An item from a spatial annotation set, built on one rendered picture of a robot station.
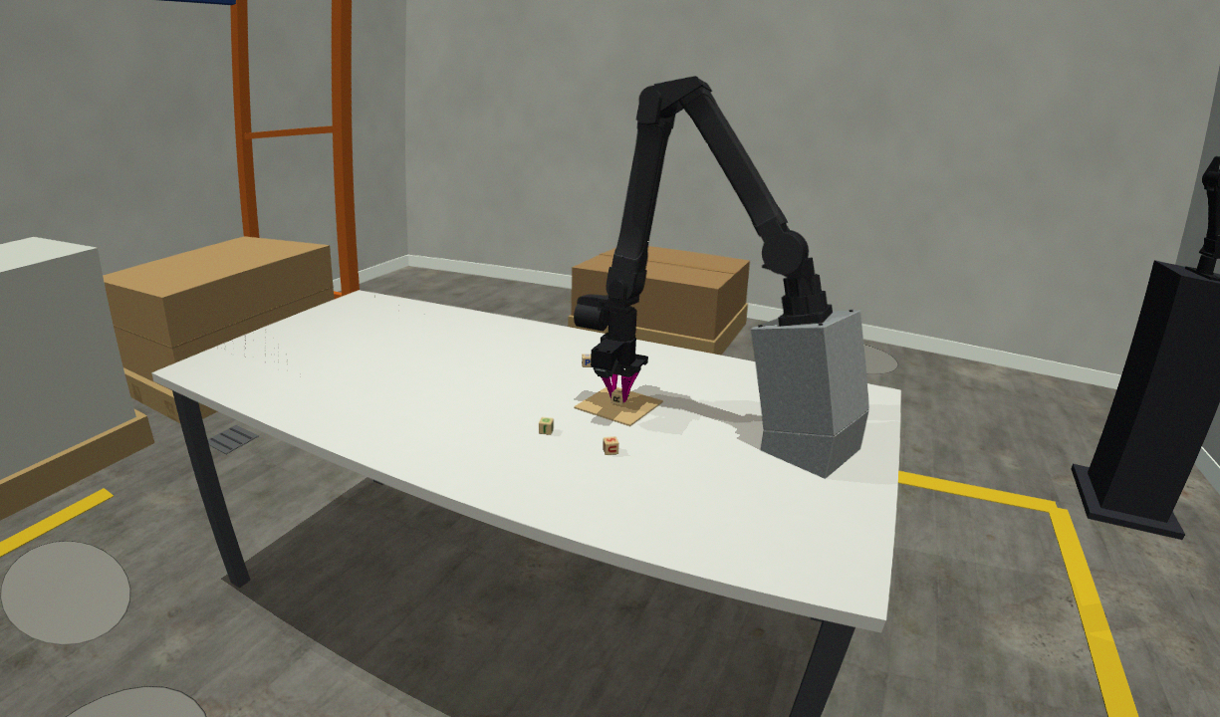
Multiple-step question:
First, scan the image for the tan flat mat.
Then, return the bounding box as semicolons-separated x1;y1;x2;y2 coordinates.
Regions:
573;387;662;426

